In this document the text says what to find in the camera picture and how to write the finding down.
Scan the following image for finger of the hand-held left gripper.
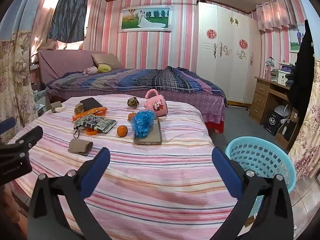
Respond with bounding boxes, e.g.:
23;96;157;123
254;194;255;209
0;126;43;167
0;118;16;135

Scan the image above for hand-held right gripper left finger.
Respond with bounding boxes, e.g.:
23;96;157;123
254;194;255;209
27;147;112;240

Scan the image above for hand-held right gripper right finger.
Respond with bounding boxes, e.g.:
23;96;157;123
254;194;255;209
212;147;294;240

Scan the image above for brown cardboard piece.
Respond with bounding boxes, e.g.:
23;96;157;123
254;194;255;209
68;139;93;155

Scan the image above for light blue plastic basket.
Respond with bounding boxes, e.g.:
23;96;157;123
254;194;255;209
224;136;297;219

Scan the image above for orange snack packet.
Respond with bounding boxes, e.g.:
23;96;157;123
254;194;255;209
72;107;108;121

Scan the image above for blue plastic bag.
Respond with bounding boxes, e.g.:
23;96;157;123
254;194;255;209
130;110;156;139

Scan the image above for small brown plush toy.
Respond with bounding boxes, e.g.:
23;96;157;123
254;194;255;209
127;96;139;109

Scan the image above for floral curtain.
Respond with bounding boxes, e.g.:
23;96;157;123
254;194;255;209
0;27;38;143
287;55;320;180

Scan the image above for red bed skirt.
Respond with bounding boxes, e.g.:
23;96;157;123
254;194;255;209
205;112;225;134

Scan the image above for pink striped bedsheet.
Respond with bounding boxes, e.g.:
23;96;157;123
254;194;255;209
7;94;240;240

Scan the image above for beige phone case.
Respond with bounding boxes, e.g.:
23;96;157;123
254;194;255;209
133;117;163;145

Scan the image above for black gift bag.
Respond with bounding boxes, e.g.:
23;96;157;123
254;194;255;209
262;110;282;136

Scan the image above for black phone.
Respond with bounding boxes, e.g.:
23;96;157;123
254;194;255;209
80;97;103;112

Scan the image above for black carton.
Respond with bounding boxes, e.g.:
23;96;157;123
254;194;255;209
282;120;298;140

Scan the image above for purple dotted bedsheet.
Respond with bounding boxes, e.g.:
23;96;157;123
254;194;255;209
47;87;225;130

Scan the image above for wooden desk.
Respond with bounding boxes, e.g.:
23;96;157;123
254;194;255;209
249;76;302;152

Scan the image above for mauve bed headboard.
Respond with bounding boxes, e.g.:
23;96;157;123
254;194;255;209
37;49;105;85

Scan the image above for white round appliance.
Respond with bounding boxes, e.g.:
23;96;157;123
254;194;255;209
274;104;292;118

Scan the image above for pink cartoon mug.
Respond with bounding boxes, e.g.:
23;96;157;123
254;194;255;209
145;89;168;117

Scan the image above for white wardrobe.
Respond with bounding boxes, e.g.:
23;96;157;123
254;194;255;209
196;2;262;104

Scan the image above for plaid purple blanket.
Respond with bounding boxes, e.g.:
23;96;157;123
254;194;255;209
46;66;227;105

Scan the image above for pink sheer curtain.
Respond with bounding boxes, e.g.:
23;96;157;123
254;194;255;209
30;0;63;55

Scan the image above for beige pillow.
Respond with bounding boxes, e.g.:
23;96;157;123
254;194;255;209
91;53;120;70

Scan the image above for white storage box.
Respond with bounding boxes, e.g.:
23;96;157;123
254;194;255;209
270;69;293;85

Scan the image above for black hanging coat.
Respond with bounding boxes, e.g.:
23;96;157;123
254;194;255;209
286;19;315;110

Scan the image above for silver desk lamp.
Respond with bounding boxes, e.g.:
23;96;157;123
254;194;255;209
264;57;275;79

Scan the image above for dark grey curtain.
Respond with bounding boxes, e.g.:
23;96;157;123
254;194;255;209
47;0;90;43

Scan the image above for pink eyelet curtain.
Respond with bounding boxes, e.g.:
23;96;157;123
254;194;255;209
255;0;299;32

